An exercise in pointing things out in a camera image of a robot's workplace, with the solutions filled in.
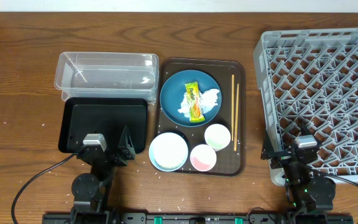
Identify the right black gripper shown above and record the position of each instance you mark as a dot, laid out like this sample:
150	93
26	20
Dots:
281	157

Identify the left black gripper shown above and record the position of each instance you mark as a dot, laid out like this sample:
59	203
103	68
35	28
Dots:
129	152

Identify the light blue bowl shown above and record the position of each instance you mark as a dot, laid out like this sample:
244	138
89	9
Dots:
168	152

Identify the white cup green inside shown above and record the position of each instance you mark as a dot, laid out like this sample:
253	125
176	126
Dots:
217	136

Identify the white cup pink inside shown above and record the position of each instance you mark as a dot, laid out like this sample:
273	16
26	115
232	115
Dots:
203	157

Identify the dark blue plate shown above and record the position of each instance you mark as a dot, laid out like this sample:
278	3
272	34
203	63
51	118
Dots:
172	92

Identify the yellow green snack wrapper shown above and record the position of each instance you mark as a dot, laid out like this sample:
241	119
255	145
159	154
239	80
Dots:
194	102

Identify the white tissue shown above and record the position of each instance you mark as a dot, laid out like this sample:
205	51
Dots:
208	100

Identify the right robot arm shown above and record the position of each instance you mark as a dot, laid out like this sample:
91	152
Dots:
312	196

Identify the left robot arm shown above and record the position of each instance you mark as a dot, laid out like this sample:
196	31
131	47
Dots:
91	190

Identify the clear plastic waste bin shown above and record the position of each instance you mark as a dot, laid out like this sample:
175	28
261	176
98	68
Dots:
107	75

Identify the grey dishwasher rack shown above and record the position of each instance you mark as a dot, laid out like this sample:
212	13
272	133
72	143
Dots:
311	77

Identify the black plastic tray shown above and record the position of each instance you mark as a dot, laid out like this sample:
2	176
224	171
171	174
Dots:
106	116

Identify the dark brown serving tray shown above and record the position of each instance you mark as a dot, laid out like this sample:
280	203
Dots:
229	163

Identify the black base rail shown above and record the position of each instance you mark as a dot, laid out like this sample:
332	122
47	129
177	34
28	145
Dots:
141	218

